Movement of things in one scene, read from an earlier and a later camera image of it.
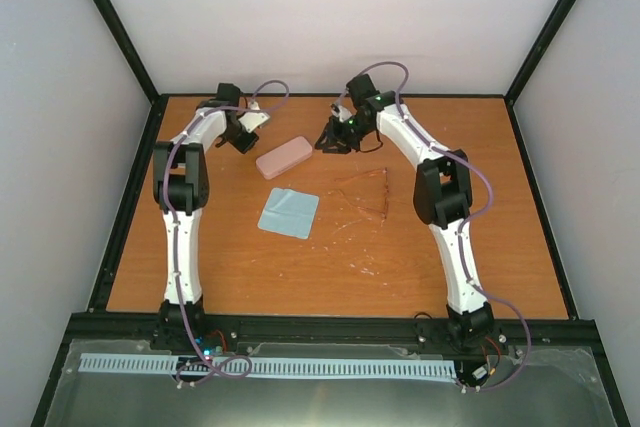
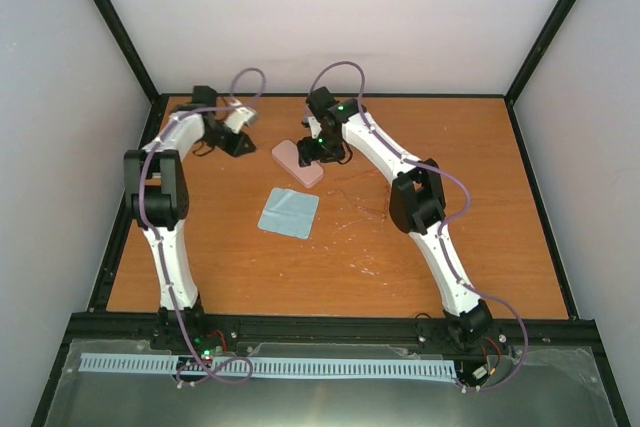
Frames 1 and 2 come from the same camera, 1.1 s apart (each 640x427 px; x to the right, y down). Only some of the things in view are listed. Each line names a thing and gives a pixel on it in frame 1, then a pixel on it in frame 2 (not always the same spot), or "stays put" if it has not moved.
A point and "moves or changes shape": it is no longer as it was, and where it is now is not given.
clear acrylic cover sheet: x=162 y=400 stays put
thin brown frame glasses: x=367 y=190 stays put
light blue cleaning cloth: x=289 y=212 stays put
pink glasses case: x=284 y=157 moves or changes shape
